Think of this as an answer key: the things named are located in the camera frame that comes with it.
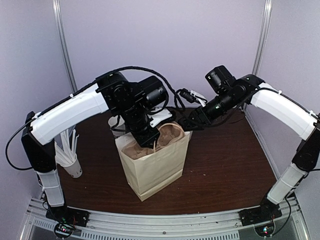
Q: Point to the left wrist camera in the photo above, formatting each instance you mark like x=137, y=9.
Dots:
x=158, y=115

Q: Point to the aluminium front rail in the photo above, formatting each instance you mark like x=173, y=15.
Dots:
x=200, y=226

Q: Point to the white cup holding straws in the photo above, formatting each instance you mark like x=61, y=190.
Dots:
x=74, y=169

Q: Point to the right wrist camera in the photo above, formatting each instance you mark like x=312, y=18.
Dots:
x=193, y=97

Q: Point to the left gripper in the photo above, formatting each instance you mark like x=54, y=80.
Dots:
x=143, y=140

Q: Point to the brown paper bag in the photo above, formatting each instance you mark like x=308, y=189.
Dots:
x=152, y=173

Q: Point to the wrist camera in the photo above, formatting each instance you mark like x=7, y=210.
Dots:
x=193, y=97
x=158, y=115

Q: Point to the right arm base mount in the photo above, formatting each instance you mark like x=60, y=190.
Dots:
x=262, y=218

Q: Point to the left aluminium frame post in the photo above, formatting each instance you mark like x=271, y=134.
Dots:
x=63, y=44

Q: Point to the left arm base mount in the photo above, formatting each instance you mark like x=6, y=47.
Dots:
x=68, y=219

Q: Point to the aluminium frame post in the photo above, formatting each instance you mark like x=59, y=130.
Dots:
x=263, y=35
x=63, y=44

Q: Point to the paper wrapped straws bundle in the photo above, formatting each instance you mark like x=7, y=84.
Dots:
x=65, y=153

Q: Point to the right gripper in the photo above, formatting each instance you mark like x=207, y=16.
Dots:
x=195, y=115

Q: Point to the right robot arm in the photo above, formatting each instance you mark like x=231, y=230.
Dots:
x=252, y=90

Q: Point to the cardboard cup carrier tray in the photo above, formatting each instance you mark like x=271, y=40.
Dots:
x=169, y=133

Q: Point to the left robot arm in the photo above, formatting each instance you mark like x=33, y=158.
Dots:
x=133, y=101

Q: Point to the right aluminium frame post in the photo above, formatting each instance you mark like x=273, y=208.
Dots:
x=263, y=35

